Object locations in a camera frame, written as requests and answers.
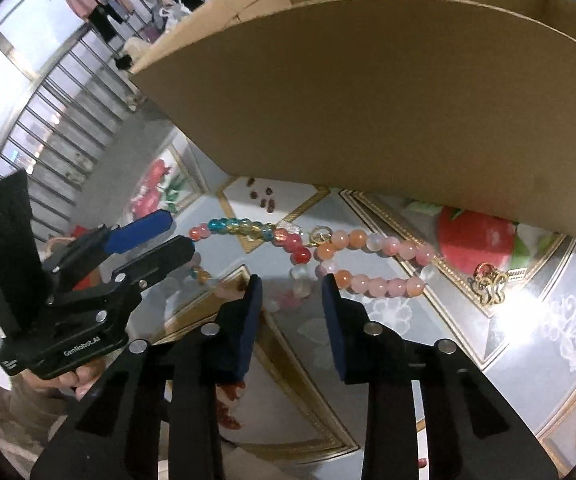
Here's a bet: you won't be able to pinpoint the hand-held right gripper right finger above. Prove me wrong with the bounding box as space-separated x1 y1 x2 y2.
321 275 559 480

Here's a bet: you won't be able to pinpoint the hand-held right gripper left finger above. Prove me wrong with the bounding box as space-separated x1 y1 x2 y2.
30 275 263 480

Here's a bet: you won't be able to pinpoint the multicoloured bead bracelet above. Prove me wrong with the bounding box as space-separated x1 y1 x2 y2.
188 216 319 313

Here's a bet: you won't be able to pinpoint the black hanging trousers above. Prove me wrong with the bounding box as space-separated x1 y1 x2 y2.
89 5 118 43

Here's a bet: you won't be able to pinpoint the fruit print tablecloth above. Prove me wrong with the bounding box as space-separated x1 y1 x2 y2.
128 130 576 480

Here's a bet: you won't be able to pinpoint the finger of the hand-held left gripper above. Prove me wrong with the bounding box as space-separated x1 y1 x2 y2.
42 208 174 292
46 236 197 309

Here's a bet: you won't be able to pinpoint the person's left hand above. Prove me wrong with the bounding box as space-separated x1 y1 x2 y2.
30 357 106 403

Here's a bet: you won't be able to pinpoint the person's left forearm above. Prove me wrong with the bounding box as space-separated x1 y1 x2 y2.
0 365 76 466

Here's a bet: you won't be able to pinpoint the small white plastic bag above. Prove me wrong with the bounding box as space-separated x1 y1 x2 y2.
160 0 191 26

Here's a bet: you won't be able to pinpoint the pink bead bracelet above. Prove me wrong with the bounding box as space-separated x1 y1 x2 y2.
313 229 439 298

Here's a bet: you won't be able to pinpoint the cardboard box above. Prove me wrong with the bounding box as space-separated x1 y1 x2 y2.
128 0 576 251

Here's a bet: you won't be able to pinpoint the metal railing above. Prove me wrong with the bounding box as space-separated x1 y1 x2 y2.
0 25 138 241

